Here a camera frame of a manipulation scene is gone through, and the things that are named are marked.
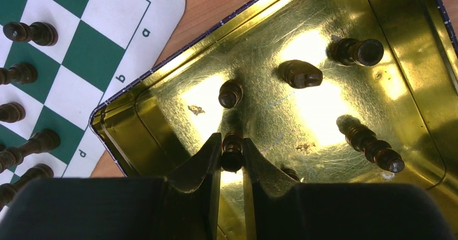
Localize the dark bishop in tin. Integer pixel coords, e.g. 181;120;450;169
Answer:
336;115;405;173

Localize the dark pawn in tin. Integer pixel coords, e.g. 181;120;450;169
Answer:
218;79;244;109

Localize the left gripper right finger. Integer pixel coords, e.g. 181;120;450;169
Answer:
243;138;455;239

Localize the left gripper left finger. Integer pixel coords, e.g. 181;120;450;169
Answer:
1;133;222;239

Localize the dark rook in tin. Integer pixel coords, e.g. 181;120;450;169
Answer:
327;38;384;66

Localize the green white chess mat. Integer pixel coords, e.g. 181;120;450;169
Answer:
1;0;185;184

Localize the dark king piece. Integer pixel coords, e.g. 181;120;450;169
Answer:
1;129;60;173

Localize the dark chess pawn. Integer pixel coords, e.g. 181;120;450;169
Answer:
3;22;58;46
1;102;26;123
1;62;38;85

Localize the dark queen piece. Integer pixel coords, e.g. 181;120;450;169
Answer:
1;163;54;210

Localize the dark knight in tin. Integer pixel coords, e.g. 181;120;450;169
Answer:
278;59;324;89

